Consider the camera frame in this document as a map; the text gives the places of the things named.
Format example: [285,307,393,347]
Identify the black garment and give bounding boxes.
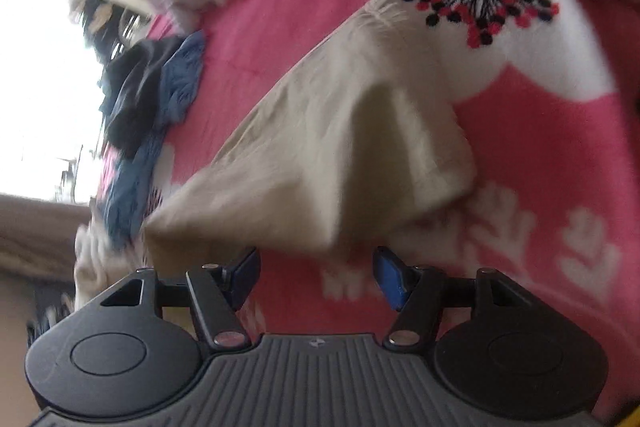
[99,38,185,158]

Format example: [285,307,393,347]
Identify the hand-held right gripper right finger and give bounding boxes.
[374,246,546,350]

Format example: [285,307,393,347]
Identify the cream folded blanket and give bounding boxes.
[73,217,147,310]

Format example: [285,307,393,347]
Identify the brown curtain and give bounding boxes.
[0,193,97,279]

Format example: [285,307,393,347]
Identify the dark plaid folded garment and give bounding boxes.
[26,291,77,344]

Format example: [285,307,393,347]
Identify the wheelchair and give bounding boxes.
[64,0,152,72]

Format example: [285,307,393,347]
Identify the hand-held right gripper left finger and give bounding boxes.
[100,247,262,352]

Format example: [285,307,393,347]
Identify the pink floral blanket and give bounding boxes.
[95,0,640,413]

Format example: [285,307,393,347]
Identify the beige pants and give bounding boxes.
[142,0,477,259]

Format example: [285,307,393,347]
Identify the blue garment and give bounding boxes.
[95,31,207,253]

